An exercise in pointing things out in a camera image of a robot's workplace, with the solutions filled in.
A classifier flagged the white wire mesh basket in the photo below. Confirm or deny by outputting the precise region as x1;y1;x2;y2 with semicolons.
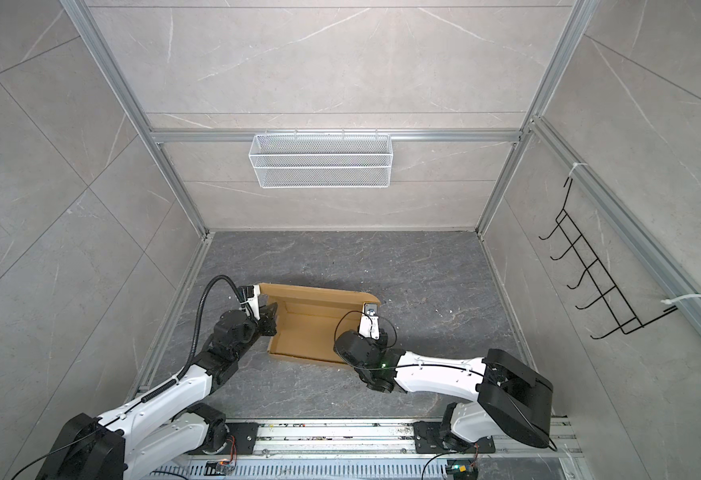
248;133;394;189

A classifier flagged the brown cardboard box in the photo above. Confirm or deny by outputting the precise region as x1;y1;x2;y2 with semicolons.
260;283;380;367

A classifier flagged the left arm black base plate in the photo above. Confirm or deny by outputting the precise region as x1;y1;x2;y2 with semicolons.
190;421;260;457

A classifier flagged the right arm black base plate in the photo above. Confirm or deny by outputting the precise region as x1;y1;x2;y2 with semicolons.
412;421;496;455

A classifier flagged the aluminium mounting rail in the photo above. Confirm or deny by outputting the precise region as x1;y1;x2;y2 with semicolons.
148;418;593;479

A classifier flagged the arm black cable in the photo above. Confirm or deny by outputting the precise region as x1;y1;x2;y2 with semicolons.
333;309;558;451
7;274;244;480

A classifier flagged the aluminium frame post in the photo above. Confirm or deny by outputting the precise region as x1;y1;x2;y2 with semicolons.
60;0;210;239
475;0;599;241

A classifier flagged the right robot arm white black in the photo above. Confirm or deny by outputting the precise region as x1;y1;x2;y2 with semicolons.
334;311;557;452

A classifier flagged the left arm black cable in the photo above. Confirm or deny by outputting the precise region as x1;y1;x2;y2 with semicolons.
7;274;244;480

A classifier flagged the aluminium frame post right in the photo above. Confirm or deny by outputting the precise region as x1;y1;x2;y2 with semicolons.
475;0;599;241

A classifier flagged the black wire hook rack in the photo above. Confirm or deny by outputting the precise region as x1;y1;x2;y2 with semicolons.
538;178;678;340

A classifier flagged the aluminium frame post left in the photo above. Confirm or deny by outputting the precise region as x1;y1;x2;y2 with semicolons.
60;0;210;239

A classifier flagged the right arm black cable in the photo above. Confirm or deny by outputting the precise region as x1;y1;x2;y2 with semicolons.
333;309;558;451

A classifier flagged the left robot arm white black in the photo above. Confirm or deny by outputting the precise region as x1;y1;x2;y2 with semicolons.
37;285;278;479

